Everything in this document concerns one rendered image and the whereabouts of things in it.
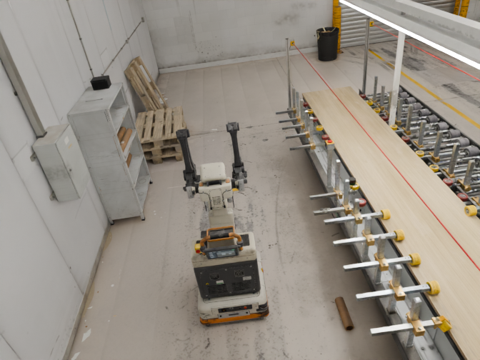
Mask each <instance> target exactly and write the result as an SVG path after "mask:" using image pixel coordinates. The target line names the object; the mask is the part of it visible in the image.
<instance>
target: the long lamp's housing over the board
mask: <svg viewBox="0 0 480 360"><path fill-rule="evenodd" d="M343 1H345V2H347V3H349V4H351V5H353V6H356V7H358V8H360V9H362V10H364V11H367V12H369V13H370V14H373V15H374V16H377V17H379V18H381V19H383V20H385V21H387V22H390V23H392V24H394V25H396V26H398V27H400V28H403V29H405V30H407V31H409V32H411V33H413V34H416V35H417V36H420V37H421V38H423V39H426V40H428V41H430V42H432V43H434V44H436V45H439V46H441V47H443V48H445V49H447V50H449V51H452V52H454V53H455V54H458V55H459V56H462V57H464V58H466V59H468V60H470V61H473V62H475V63H477V64H479V65H480V41H477V40H475V39H472V38H469V37H467V36H464V35H462V34H459V33H456V32H454V31H451V30H449V29H445V28H444V27H441V26H438V25H436V24H433V23H431V22H428V21H425V20H423V19H420V18H418V17H415V16H412V15H410V14H407V13H406V14H402V15H401V11H399V10H397V9H394V8H391V7H390V6H386V5H384V4H381V3H379V2H376V1H373V0H343Z"/></svg>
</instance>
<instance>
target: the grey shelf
mask: <svg viewBox="0 0 480 360"><path fill-rule="evenodd" d="M122 87H123V88H122ZM122 92H123V93H122ZM97 99H102V100H97ZM124 99H125V100H124ZM92 100H96V101H92ZM86 101H87V102H86ZM125 102H126V103H125ZM128 111H129V112H128ZM104 112H105V113H104ZM105 114H106V115H105ZM107 115H108V116H107ZM67 116H68V119H69V122H70V124H71V127H72V129H73V131H74V134H75V136H76V139H77V141H78V143H79V146H80V149H81V152H82V154H83V156H84V159H85V161H86V164H87V166H88V168H89V171H90V174H91V176H92V179H93V180H94V183H95V186H96V189H97V191H98V193H99V196H100V198H101V201H102V204H103V205H104V208H105V211H106V214H107V216H108V218H109V221H110V223H111V225H114V221H112V220H114V219H124V218H129V217H134V216H141V220H142V221H145V217H144V214H143V208H144V201H145V198H146V194H147V191H148V187H149V184H152V183H153V181H152V180H151V176H150V173H149V169H148V166H147V163H146V159H145V156H144V152H143V149H142V146H141V142H140V139H139V135H138V132H137V130H136V125H135V123H134V118H133V116H132V113H131V109H130V106H129V102H128V99H127V96H126V92H125V89H124V85H123V82H119V83H113V84H111V86H110V87H109V89H100V90H95V91H94V90H93V87H92V86H89V87H88V88H87V90H86V91H85V92H84V93H83V94H82V96H81V97H80V99H79V100H78V101H77V102H76V104H75V105H74V107H73V108H72V109H71V111H70V112H69V113H68V114H67ZM130 118H131V119H130ZM107 120H108V121H107ZM132 120H133V121H132ZM132 125H133V126H132ZM121 127H125V128H126V130H127V129H131V130H132V134H131V136H130V138H129V141H128V143H127V145H126V148H125V149H124V152H123V151H122V149H121V145H120V143H119V139H118V136H117V133H118V132H119V129H120V128H121ZM135 134H136V136H135ZM137 137H138V138H137ZM114 141H115V142H114ZM117 144H118V145H117ZM138 144H139V145H138ZM82 149H83V150H82ZM117 149H118V150H117ZM140 151H141V152H140ZM129 153H130V154H131V155H132V157H131V161H130V164H129V168H128V166H127V164H126V160H127V157H128V155H129ZM119 155H120V156H119ZM143 160H144V161H143ZM122 164H123V165H122ZM144 165H145V166H144ZM123 166H124V167H123ZM145 167H146V168H145ZM124 170H125V171H124ZM147 170H148V171H147ZM125 172H126V173H125ZM92 174H93V175H92ZM147 174H148V176H147ZM99 187H100V188H99ZM100 189H101V190H100ZM139 214H140V215H139ZM111 218H112V219H111Z"/></svg>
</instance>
